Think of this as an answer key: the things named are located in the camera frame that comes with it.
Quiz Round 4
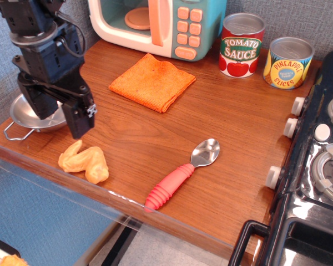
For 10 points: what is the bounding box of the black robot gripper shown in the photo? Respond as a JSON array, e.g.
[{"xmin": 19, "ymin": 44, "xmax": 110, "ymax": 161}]
[{"xmin": 9, "ymin": 22, "xmax": 97, "ymax": 139}]

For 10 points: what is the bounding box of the yellow toy chicken wing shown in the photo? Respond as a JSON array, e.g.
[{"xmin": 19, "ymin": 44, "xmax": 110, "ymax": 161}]
[{"xmin": 58, "ymin": 140, "xmax": 109, "ymax": 185}]

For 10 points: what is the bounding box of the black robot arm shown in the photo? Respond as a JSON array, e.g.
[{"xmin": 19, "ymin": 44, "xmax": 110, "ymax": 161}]
[{"xmin": 0, "ymin": 1, "xmax": 97, "ymax": 139}]

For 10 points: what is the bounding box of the clear acrylic table edge guard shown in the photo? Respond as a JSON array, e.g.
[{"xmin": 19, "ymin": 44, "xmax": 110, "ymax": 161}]
[{"xmin": 0, "ymin": 140, "xmax": 263, "ymax": 266}]

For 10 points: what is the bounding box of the orange folded cloth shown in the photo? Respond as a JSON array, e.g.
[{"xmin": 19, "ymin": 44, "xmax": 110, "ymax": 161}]
[{"xmin": 109, "ymin": 53, "xmax": 196, "ymax": 113}]

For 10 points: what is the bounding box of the toy microwave teal and white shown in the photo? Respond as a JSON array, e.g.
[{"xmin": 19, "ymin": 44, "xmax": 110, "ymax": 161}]
[{"xmin": 88, "ymin": 1, "xmax": 227, "ymax": 62}]

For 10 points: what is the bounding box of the yellow object at corner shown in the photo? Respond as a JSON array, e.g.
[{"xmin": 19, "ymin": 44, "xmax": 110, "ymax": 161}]
[{"xmin": 0, "ymin": 254, "xmax": 28, "ymax": 266}]

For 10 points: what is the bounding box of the tomato sauce can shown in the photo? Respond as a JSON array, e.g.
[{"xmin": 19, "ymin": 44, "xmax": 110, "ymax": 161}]
[{"xmin": 219, "ymin": 13, "xmax": 265, "ymax": 78}]

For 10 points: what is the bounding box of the white stove knob bottom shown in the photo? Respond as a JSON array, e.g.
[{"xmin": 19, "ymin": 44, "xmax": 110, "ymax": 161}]
[{"xmin": 265, "ymin": 166, "xmax": 281, "ymax": 190}]

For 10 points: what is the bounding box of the white stove knob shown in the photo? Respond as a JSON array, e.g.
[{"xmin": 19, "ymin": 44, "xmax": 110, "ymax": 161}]
[
  {"xmin": 265, "ymin": 166, "xmax": 281, "ymax": 190},
  {"xmin": 283, "ymin": 118, "xmax": 298, "ymax": 139},
  {"xmin": 291, "ymin": 97, "xmax": 306, "ymax": 116}
]

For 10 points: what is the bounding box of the white stove knob middle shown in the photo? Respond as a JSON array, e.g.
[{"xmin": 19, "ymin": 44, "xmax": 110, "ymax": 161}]
[{"xmin": 283, "ymin": 118, "xmax": 298, "ymax": 139}]

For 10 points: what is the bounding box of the pineapple slices can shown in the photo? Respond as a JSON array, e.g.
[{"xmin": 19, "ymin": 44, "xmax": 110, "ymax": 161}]
[{"xmin": 263, "ymin": 37, "xmax": 315, "ymax": 90}]

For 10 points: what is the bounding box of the white stove knob top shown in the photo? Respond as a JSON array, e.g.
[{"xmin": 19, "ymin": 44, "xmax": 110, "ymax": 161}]
[{"xmin": 291, "ymin": 97, "xmax": 306, "ymax": 116}]

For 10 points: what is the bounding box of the black toy stove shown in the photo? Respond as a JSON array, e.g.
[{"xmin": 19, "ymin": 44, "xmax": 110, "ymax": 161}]
[{"xmin": 229, "ymin": 51, "xmax": 333, "ymax": 265}]

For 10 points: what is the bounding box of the steel bowl with handles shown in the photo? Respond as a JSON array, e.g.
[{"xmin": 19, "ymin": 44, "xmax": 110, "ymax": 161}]
[{"xmin": 3, "ymin": 94, "xmax": 67, "ymax": 141}]

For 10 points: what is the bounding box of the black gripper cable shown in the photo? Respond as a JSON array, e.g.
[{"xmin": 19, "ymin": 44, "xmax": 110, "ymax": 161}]
[{"xmin": 54, "ymin": 11, "xmax": 87, "ymax": 59}]

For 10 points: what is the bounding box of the spoon with pink handle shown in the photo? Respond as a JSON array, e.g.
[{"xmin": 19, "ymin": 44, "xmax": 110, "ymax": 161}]
[{"xmin": 144, "ymin": 139, "xmax": 220, "ymax": 212}]

